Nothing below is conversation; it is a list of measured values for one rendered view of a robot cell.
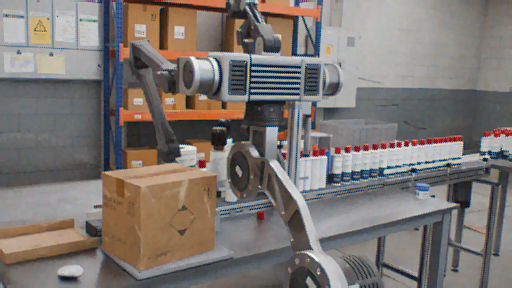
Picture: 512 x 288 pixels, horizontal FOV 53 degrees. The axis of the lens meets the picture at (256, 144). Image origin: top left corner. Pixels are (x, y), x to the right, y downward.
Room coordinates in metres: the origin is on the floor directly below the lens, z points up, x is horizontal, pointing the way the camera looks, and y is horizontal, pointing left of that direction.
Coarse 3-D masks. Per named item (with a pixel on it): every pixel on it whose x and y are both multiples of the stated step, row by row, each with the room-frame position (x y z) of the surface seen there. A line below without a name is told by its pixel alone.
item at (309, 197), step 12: (312, 192) 2.47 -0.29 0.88; (324, 192) 2.52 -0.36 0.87; (336, 192) 2.57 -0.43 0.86; (348, 192) 2.63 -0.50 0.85; (360, 192) 2.69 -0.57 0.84; (240, 204) 2.20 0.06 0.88; (252, 204) 2.24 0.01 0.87; (264, 204) 2.28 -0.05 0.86; (228, 216) 2.16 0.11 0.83; (96, 228) 1.80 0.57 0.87
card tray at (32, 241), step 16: (32, 224) 1.83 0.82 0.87; (48, 224) 1.87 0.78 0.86; (64, 224) 1.90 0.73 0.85; (0, 240) 1.74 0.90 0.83; (16, 240) 1.75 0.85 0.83; (32, 240) 1.76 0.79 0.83; (48, 240) 1.76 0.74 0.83; (64, 240) 1.77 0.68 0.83; (80, 240) 1.69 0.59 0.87; (96, 240) 1.72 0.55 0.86; (0, 256) 1.59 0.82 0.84; (16, 256) 1.56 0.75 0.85; (32, 256) 1.59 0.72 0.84; (48, 256) 1.62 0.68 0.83
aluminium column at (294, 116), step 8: (296, 112) 2.23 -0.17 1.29; (288, 120) 2.26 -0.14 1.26; (296, 120) 2.23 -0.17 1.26; (288, 128) 2.26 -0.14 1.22; (296, 128) 2.24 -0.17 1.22; (288, 136) 2.25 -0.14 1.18; (296, 136) 2.24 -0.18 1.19; (288, 144) 2.25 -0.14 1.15; (296, 144) 2.25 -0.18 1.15; (288, 152) 2.25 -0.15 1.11; (296, 152) 2.25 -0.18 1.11; (288, 160) 2.25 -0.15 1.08; (296, 160) 2.25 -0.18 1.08; (288, 168) 2.25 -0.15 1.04; (296, 168) 2.24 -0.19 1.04; (288, 176) 2.25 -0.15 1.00; (296, 176) 2.24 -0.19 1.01; (296, 184) 2.24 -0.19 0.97
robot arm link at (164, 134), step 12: (132, 72) 2.07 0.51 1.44; (144, 72) 2.08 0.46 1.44; (144, 84) 2.07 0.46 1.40; (156, 96) 2.07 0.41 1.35; (156, 108) 2.04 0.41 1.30; (156, 120) 2.03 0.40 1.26; (156, 132) 2.04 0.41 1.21; (168, 132) 2.03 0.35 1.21; (168, 144) 2.01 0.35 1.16; (168, 156) 2.01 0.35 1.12
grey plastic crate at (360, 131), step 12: (336, 120) 4.69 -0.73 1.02; (348, 120) 4.78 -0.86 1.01; (360, 120) 4.87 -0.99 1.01; (372, 120) 4.84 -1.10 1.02; (324, 132) 4.52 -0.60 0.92; (336, 132) 4.39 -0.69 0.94; (348, 132) 4.27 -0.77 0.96; (360, 132) 4.33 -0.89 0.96; (372, 132) 4.42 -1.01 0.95; (384, 132) 4.50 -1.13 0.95; (336, 144) 4.38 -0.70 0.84; (348, 144) 4.27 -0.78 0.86; (360, 144) 4.34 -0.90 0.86
